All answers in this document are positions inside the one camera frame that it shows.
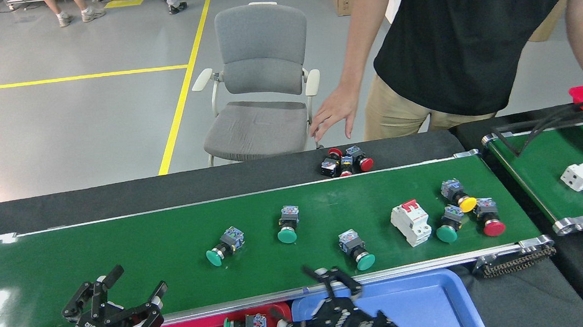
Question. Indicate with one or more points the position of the grey office chair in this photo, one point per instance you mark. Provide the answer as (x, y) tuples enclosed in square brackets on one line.
[(258, 130)]

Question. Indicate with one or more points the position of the person's right hand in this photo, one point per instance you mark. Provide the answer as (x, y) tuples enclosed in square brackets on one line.
[(339, 109)]

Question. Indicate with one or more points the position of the blue plastic tray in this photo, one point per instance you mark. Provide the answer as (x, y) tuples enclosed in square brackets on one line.
[(435, 307)]

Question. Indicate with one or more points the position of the person's right forearm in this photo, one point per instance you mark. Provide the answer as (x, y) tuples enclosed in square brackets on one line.
[(360, 40)]

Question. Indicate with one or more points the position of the green feeder conveyor belt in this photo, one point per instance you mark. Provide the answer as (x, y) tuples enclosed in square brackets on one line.
[(539, 177)]

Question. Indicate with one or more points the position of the background person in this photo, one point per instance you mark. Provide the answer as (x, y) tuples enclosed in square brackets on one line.
[(175, 6), (91, 14)]

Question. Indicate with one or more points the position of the red button switch black body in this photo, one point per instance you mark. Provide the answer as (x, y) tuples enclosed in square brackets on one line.
[(330, 167)]

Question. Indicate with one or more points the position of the potted plant gold pot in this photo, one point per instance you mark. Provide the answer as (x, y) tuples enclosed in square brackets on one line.
[(548, 20)]

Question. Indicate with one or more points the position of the long green conveyor belt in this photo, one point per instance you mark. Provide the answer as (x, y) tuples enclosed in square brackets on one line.
[(123, 247)]

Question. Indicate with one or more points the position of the red mushroom button switch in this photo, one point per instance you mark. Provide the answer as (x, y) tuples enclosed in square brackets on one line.
[(494, 228), (366, 164)]

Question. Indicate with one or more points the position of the yellow button switch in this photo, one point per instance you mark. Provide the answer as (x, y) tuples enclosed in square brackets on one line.
[(467, 204)]

